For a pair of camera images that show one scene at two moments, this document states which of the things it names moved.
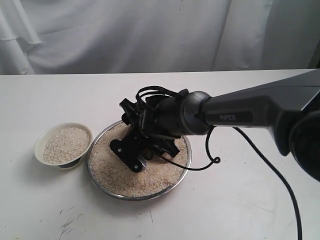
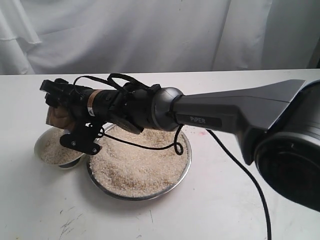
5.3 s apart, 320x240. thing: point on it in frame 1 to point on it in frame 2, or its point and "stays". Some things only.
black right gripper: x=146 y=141 to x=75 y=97
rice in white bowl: x=66 y=145 stays
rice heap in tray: x=111 y=173 stays
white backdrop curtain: x=77 y=36 stays
